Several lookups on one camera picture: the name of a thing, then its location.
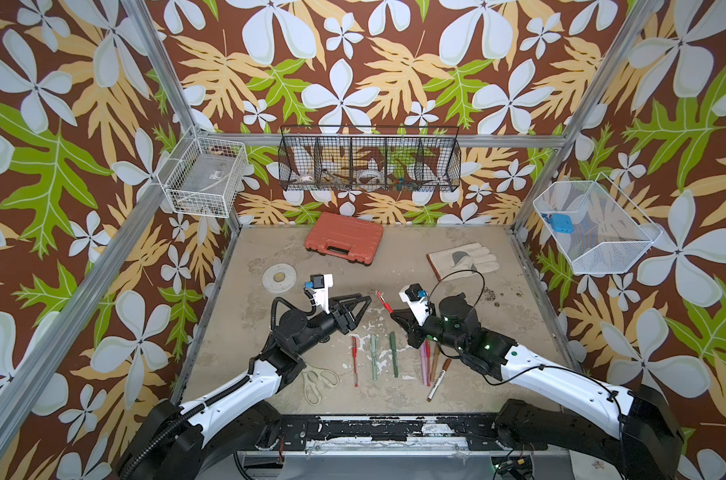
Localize black camera cable right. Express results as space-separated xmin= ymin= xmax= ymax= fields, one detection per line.
xmin=425 ymin=268 xmax=487 ymax=325

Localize red plastic tool case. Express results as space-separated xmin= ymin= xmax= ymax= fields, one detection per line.
xmin=304 ymin=212 xmax=384 ymax=265

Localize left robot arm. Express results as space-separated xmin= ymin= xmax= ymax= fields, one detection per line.
xmin=114 ymin=294 xmax=371 ymax=479

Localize brown white marker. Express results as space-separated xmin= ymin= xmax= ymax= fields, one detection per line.
xmin=427 ymin=359 xmax=452 ymax=402

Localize pink marker pen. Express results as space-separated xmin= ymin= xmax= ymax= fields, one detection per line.
xmin=419 ymin=340 xmax=430 ymax=386

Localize white mesh basket right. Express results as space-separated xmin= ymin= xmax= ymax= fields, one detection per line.
xmin=533 ymin=174 xmax=662 ymax=275

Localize red brown pen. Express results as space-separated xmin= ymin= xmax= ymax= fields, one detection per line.
xmin=429 ymin=342 xmax=440 ymax=382

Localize red pen on table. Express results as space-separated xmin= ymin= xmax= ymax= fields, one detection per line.
xmin=351 ymin=336 xmax=359 ymax=388

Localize white tape roll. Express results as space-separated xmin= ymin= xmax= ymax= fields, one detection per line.
xmin=262 ymin=263 xmax=297 ymax=294

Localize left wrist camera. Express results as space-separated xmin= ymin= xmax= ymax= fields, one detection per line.
xmin=305 ymin=274 xmax=333 ymax=313

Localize black wire basket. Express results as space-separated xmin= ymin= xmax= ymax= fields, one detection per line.
xmin=276 ymin=125 xmax=462 ymax=192

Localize light green pen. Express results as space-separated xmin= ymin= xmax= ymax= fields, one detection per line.
xmin=370 ymin=334 xmax=379 ymax=381

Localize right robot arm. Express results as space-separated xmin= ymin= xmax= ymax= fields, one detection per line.
xmin=391 ymin=284 xmax=684 ymax=479

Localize dark green pen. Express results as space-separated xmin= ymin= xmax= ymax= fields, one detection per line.
xmin=388 ymin=331 xmax=399 ymax=378

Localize red gel pen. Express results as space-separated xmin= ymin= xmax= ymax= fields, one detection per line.
xmin=376 ymin=291 xmax=394 ymax=315

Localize white wire basket left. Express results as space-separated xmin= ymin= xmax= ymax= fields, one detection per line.
xmin=158 ymin=136 xmax=249 ymax=218

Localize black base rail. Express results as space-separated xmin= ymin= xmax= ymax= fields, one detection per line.
xmin=255 ymin=413 xmax=501 ymax=451

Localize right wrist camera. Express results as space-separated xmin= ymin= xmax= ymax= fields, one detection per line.
xmin=399 ymin=284 xmax=430 ymax=326

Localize blue object in basket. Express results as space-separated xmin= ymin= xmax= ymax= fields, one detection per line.
xmin=547 ymin=213 xmax=574 ymax=234

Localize beige handled scissors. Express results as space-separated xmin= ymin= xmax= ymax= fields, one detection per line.
xmin=302 ymin=365 xmax=340 ymax=406

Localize white canvas work glove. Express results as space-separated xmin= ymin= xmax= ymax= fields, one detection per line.
xmin=426 ymin=243 xmax=500 ymax=280

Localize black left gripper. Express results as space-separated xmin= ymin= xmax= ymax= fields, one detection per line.
xmin=294 ymin=291 xmax=369 ymax=359

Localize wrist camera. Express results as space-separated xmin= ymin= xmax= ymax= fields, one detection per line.
xmin=305 ymin=274 xmax=333 ymax=313
xmin=399 ymin=284 xmax=430 ymax=326

